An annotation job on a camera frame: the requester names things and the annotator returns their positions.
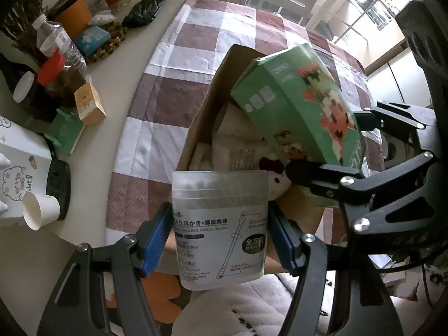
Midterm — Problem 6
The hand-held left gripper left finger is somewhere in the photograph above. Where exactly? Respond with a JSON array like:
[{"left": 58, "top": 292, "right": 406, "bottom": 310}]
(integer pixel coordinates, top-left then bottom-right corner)
[{"left": 37, "top": 201, "right": 176, "bottom": 336}]

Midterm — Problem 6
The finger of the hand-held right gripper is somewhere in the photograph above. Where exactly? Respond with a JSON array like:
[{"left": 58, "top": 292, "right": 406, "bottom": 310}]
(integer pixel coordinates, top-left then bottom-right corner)
[
  {"left": 287, "top": 152, "right": 448, "bottom": 253},
  {"left": 353, "top": 101, "right": 438, "bottom": 138}
]

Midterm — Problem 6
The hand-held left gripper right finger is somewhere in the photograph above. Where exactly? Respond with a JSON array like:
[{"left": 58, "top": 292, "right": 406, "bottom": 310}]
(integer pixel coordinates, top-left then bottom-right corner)
[{"left": 268, "top": 202, "right": 401, "bottom": 336}]

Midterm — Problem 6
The white plush toy red bow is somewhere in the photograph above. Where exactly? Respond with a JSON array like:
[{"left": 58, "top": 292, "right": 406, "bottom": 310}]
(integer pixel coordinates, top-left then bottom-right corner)
[{"left": 259, "top": 157, "right": 293, "bottom": 200}]

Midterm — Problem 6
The clear cotton swab container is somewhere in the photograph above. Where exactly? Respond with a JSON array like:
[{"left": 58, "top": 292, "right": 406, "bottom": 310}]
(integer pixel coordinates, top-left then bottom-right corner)
[{"left": 171, "top": 170, "right": 270, "bottom": 292}]

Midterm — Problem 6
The green pixel print box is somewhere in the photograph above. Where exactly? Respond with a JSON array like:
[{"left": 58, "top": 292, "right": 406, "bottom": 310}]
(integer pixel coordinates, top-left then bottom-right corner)
[{"left": 230, "top": 44, "right": 366, "bottom": 207}]

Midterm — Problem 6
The brown cardboard box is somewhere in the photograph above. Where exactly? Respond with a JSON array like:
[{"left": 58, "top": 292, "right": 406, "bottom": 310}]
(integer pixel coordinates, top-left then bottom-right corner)
[{"left": 164, "top": 44, "right": 372, "bottom": 277}]

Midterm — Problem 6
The white cabinet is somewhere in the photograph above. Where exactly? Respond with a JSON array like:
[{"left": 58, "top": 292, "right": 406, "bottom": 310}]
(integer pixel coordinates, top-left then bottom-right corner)
[{"left": 367, "top": 47, "right": 435, "bottom": 110}]

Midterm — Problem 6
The black rectangular device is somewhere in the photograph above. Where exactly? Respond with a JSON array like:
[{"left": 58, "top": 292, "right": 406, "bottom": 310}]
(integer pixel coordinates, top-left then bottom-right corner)
[{"left": 47, "top": 159, "right": 72, "bottom": 220}]

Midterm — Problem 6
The white paper cup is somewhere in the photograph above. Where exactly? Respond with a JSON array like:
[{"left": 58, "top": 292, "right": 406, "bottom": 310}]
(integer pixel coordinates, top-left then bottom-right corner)
[{"left": 22, "top": 192, "right": 62, "bottom": 232}]

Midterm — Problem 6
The small green box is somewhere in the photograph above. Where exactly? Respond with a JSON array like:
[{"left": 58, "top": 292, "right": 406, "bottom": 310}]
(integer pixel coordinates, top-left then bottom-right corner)
[{"left": 45, "top": 108, "right": 86, "bottom": 155}]

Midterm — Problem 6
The yellow small box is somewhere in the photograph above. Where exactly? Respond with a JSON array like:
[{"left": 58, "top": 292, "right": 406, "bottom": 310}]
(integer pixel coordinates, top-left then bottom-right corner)
[{"left": 73, "top": 82, "right": 106, "bottom": 127}]

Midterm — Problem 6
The brown white checkered tablecloth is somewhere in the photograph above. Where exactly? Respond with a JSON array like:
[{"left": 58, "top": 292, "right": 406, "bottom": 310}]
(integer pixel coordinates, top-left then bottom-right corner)
[{"left": 105, "top": 0, "right": 386, "bottom": 274}]

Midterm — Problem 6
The white cartoon print box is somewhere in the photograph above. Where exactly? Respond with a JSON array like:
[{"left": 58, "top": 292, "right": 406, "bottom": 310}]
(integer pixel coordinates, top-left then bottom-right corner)
[{"left": 0, "top": 115, "right": 53, "bottom": 227}]

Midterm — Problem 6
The woven trivet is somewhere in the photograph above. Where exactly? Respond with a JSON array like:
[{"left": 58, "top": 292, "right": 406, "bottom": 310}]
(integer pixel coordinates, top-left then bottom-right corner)
[{"left": 86, "top": 21, "right": 127, "bottom": 64}]

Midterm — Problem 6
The red lid jar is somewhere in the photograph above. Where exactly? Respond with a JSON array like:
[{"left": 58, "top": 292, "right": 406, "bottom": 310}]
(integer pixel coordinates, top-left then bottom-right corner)
[{"left": 37, "top": 50, "right": 88, "bottom": 99}]

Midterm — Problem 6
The white cap bottle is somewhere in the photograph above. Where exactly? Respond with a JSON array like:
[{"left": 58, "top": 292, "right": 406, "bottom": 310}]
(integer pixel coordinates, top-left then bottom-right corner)
[{"left": 13, "top": 71, "right": 36, "bottom": 103}]

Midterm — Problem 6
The blue small box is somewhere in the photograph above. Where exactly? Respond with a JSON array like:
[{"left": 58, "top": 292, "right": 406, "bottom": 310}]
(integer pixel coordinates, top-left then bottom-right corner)
[{"left": 74, "top": 25, "right": 110, "bottom": 56}]

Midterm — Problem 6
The clear water bottle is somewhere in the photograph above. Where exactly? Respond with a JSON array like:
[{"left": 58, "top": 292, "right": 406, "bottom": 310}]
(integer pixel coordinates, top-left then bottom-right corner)
[{"left": 32, "top": 14, "right": 87, "bottom": 74}]

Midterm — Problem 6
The white wrapped packet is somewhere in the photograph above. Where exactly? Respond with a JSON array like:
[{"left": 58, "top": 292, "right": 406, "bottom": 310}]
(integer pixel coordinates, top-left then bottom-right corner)
[{"left": 92, "top": 11, "right": 116, "bottom": 27}]

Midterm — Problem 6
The black plastic bag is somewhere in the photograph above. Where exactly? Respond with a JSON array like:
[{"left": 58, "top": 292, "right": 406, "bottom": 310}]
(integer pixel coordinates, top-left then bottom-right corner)
[{"left": 121, "top": 0, "right": 168, "bottom": 29}]

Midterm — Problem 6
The orange cup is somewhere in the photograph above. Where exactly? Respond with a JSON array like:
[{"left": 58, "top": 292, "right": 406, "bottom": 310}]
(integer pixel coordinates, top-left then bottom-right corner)
[{"left": 54, "top": 0, "right": 92, "bottom": 39}]

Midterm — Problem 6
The white window frame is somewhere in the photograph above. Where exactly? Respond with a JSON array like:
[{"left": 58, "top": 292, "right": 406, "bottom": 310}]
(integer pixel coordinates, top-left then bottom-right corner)
[{"left": 332, "top": 0, "right": 410, "bottom": 46}]

